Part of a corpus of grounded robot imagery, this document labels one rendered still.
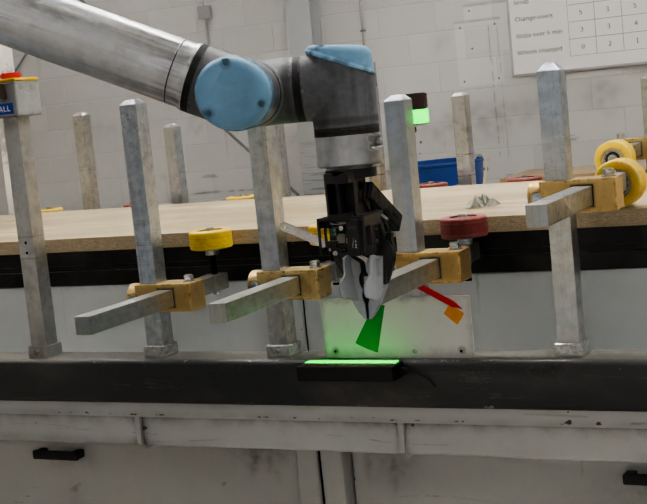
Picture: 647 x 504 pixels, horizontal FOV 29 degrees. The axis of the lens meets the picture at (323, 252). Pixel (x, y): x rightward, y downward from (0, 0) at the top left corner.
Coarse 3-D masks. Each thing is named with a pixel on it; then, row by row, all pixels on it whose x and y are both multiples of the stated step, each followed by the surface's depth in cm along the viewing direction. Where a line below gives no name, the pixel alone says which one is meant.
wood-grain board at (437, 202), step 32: (384, 192) 294; (448, 192) 275; (480, 192) 266; (512, 192) 258; (0, 224) 315; (64, 224) 293; (96, 224) 283; (128, 224) 274; (160, 224) 266; (192, 224) 258; (224, 224) 250; (256, 224) 243; (512, 224) 213; (608, 224) 206; (640, 224) 204
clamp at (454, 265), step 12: (396, 252) 202; (420, 252) 199; (432, 252) 197; (444, 252) 196; (456, 252) 196; (468, 252) 199; (396, 264) 200; (408, 264) 199; (444, 264) 197; (456, 264) 196; (468, 264) 199; (444, 276) 197; (456, 276) 196; (468, 276) 199
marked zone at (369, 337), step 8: (368, 320) 204; (376, 320) 203; (368, 328) 204; (376, 328) 203; (360, 336) 205; (368, 336) 204; (376, 336) 204; (360, 344) 205; (368, 344) 204; (376, 344) 204
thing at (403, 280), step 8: (472, 248) 211; (472, 256) 211; (416, 264) 192; (424, 264) 192; (432, 264) 194; (400, 272) 185; (408, 272) 186; (416, 272) 188; (424, 272) 191; (432, 272) 194; (392, 280) 180; (400, 280) 183; (408, 280) 185; (416, 280) 188; (424, 280) 191; (432, 280) 194; (392, 288) 180; (400, 288) 183; (408, 288) 185; (384, 296) 177; (392, 296) 180
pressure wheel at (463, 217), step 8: (448, 216) 215; (456, 216) 215; (464, 216) 212; (472, 216) 213; (480, 216) 210; (440, 224) 212; (448, 224) 210; (456, 224) 209; (464, 224) 208; (472, 224) 209; (480, 224) 209; (448, 232) 210; (456, 232) 209; (464, 232) 209; (472, 232) 209; (480, 232) 209; (464, 240) 212; (472, 240) 212
